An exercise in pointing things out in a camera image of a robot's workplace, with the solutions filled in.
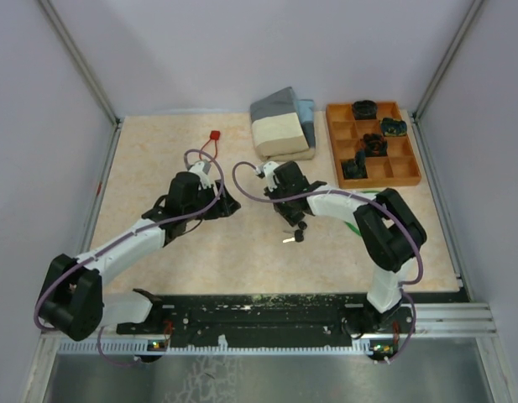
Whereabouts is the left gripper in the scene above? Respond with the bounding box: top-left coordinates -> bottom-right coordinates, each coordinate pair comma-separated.
184,179 -> 240,222

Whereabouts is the black-headed key bunch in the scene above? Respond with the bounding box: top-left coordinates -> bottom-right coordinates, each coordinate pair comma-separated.
283,221 -> 307,243

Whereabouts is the green cable lock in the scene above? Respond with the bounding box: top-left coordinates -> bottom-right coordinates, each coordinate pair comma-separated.
345,190 -> 379,237

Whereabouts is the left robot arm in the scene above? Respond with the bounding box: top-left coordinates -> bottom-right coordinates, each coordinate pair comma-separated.
34,171 -> 241,341

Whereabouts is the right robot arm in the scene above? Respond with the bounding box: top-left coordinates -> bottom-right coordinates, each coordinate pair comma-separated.
255,161 -> 427,332

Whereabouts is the folded grey beige cloth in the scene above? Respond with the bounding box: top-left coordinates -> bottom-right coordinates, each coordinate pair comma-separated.
249,86 -> 317,161

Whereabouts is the dark rolled item lower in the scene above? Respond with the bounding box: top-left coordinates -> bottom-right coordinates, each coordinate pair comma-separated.
341,149 -> 368,180

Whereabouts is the dark rolled item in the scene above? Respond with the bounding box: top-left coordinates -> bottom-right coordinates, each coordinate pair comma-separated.
341,149 -> 368,180
362,133 -> 388,158
352,100 -> 378,120
379,118 -> 407,137

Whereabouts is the wooden compartment tray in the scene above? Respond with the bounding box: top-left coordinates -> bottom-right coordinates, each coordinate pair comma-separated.
326,101 -> 421,189

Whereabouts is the dark rolled item middle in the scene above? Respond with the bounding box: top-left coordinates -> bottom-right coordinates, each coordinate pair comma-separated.
362,133 -> 388,158

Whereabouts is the dark rolled item top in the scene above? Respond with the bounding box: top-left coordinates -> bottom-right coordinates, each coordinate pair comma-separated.
352,100 -> 378,120

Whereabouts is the dark rolled item right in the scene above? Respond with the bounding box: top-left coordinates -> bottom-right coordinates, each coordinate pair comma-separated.
379,118 -> 407,137

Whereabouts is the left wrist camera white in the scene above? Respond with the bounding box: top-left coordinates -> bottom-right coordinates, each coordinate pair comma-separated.
188,160 -> 213,189

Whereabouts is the red cable seal lock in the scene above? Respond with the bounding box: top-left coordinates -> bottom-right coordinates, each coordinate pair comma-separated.
201,130 -> 221,160

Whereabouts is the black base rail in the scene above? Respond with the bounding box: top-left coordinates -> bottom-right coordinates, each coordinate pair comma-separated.
117,294 -> 413,348

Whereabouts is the aluminium frame post right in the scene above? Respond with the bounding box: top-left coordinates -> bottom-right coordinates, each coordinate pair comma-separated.
412,0 -> 486,121

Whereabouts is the aluminium frame post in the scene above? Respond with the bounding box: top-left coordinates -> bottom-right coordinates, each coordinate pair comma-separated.
412,0 -> 486,121
35,0 -> 120,125

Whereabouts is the aluminium frame post left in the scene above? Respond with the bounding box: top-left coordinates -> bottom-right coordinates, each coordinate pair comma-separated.
35,0 -> 120,125

